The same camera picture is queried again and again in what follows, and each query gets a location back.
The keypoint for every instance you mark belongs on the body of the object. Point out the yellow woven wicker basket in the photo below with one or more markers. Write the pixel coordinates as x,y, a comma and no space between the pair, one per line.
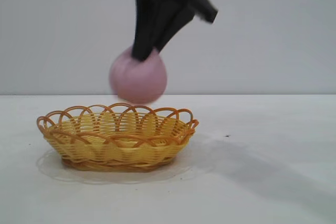
118,153

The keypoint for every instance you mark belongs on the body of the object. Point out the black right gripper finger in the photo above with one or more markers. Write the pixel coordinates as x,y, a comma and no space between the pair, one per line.
176,22
147,24

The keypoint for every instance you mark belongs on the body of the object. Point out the pink peach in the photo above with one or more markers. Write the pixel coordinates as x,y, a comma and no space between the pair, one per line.
139,79

